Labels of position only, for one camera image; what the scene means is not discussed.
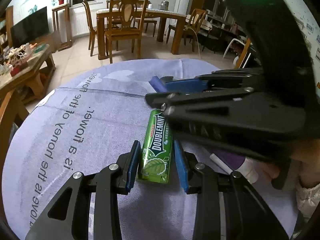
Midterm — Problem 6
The green doublemint gum pack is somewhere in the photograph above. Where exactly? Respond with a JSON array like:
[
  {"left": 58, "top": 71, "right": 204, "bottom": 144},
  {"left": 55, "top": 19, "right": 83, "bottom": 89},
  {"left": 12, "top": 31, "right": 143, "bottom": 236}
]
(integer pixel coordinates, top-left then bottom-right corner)
[{"left": 137, "top": 109, "right": 173, "bottom": 184}]

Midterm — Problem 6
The person right hand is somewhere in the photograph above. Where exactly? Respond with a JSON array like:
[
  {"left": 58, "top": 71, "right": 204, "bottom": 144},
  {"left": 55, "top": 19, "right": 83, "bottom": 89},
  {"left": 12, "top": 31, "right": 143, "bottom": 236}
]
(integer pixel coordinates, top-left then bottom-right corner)
[{"left": 259, "top": 139, "right": 319, "bottom": 190}]

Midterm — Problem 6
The white plastic chair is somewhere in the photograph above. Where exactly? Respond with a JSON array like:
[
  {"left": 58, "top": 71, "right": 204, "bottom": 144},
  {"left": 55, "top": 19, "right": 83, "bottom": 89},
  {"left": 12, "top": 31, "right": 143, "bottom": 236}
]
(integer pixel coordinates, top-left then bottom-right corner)
[{"left": 223, "top": 38, "right": 246, "bottom": 58}]

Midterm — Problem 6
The wooden dining chair front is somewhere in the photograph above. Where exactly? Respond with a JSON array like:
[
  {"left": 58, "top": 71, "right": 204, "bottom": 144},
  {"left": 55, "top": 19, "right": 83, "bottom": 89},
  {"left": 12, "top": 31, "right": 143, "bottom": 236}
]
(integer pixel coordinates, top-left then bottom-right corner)
[{"left": 105, "top": 0, "right": 149, "bottom": 63}]

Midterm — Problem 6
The wooden dining chair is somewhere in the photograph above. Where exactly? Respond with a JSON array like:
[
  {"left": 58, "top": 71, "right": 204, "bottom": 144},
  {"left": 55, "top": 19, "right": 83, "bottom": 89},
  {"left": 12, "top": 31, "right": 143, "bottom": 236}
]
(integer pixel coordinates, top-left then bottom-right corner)
[
  {"left": 182, "top": 9, "right": 207, "bottom": 52},
  {"left": 82, "top": 0, "right": 97, "bottom": 56},
  {"left": 105, "top": 0, "right": 149, "bottom": 63}
]

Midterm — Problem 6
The purple white tube bottle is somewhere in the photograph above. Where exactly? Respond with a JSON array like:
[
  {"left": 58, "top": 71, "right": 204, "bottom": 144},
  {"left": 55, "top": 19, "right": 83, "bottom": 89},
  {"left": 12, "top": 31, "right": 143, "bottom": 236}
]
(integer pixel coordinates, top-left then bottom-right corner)
[{"left": 207, "top": 148, "right": 259, "bottom": 184}]

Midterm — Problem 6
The wooden dining chair right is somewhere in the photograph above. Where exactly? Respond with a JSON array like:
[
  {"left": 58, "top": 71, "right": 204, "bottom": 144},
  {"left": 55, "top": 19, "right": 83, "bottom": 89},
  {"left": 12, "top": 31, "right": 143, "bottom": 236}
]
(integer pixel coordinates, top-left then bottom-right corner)
[{"left": 182, "top": 9, "right": 207, "bottom": 52}]

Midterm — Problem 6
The purple floral tablecloth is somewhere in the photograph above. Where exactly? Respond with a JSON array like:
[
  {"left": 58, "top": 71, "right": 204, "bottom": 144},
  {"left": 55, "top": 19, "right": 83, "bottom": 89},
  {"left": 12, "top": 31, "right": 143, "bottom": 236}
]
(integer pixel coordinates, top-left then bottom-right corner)
[{"left": 2, "top": 58, "right": 298, "bottom": 240}]

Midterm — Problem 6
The metal kettle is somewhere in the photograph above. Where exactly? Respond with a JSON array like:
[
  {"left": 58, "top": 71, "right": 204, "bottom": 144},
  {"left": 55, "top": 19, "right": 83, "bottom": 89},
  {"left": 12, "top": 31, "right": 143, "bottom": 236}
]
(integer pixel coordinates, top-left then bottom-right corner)
[{"left": 159, "top": 0, "right": 169, "bottom": 11}]

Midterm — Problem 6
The wooden dining chair left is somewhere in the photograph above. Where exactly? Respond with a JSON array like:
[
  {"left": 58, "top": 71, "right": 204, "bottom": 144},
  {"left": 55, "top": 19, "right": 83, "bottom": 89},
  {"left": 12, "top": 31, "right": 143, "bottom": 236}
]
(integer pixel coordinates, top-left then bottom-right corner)
[{"left": 82, "top": 0, "right": 97, "bottom": 56}]

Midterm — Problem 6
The wooden dining table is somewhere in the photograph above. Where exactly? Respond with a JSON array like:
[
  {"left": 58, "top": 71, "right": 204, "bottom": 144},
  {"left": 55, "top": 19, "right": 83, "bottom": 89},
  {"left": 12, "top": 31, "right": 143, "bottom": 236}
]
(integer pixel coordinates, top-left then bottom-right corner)
[{"left": 96, "top": 7, "right": 187, "bottom": 61}]

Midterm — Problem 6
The tall wooden plant stand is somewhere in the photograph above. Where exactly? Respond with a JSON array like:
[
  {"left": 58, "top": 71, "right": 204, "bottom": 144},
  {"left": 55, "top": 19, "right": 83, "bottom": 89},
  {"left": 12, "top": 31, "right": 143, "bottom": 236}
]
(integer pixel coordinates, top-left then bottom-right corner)
[{"left": 52, "top": 3, "right": 73, "bottom": 51}]

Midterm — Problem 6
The wooden coffee table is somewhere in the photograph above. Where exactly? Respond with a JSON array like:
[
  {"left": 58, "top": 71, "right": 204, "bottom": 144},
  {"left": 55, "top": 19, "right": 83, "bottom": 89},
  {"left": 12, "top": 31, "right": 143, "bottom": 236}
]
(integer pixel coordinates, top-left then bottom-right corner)
[{"left": 1, "top": 44, "right": 56, "bottom": 104}]

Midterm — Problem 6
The wooden armchair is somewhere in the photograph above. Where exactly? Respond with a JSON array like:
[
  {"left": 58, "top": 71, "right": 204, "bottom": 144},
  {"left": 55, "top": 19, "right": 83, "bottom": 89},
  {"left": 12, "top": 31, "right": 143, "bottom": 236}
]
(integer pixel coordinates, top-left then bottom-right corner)
[{"left": 0, "top": 88, "right": 30, "bottom": 170}]

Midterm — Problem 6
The black flat television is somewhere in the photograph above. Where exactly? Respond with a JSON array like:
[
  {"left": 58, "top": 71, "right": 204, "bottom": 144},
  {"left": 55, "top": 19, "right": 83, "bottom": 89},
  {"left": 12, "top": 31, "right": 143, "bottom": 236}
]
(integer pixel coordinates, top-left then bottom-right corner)
[{"left": 10, "top": 7, "right": 49, "bottom": 48}]

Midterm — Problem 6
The wooden bookshelf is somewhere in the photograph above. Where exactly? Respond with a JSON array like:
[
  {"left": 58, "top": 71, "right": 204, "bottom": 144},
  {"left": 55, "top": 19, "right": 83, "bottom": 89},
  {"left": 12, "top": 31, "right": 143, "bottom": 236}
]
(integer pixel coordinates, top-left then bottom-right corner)
[{"left": 0, "top": 6, "right": 14, "bottom": 55}]

